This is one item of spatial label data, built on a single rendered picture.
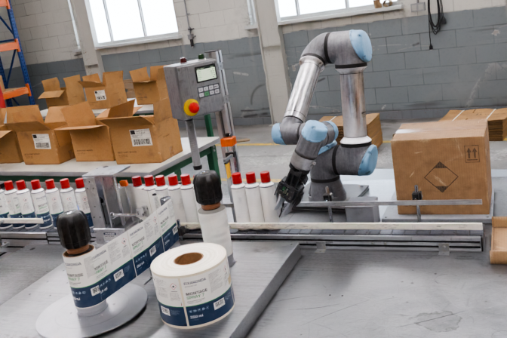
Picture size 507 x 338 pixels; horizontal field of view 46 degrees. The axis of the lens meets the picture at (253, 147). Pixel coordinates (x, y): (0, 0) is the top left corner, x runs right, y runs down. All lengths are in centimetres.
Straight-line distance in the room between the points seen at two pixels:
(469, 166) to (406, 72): 539
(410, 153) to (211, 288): 89
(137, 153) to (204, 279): 236
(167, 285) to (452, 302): 73
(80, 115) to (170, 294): 291
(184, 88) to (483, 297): 114
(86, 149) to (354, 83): 240
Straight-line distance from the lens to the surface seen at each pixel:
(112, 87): 669
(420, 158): 210
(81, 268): 170
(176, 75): 209
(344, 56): 220
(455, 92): 735
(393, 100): 755
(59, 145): 430
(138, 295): 180
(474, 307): 165
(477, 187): 212
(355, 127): 224
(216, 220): 181
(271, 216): 207
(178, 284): 154
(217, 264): 155
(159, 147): 374
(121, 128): 384
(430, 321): 159
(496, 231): 206
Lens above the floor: 164
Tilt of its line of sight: 13 degrees down
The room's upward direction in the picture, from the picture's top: 9 degrees counter-clockwise
